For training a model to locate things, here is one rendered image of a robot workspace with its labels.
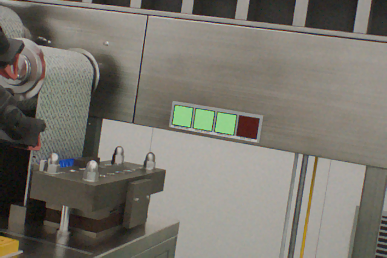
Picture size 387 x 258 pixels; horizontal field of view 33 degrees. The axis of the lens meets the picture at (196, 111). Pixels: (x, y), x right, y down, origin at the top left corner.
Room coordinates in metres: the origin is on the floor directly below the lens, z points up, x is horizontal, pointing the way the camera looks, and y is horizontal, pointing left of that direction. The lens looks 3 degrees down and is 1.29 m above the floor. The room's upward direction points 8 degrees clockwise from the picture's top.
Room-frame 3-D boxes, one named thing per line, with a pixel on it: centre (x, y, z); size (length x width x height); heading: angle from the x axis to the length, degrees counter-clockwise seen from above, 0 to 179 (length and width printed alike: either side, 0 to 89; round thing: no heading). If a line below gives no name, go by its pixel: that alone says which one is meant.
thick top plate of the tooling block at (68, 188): (1.59, 0.20, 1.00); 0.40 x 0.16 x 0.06; 160
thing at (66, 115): (1.60, 0.32, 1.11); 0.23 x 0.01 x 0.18; 160
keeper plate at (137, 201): (1.57, 0.11, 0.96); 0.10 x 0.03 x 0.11; 160
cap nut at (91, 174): (1.43, 0.21, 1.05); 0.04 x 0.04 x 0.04
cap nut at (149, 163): (1.73, 0.10, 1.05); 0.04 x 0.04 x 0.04
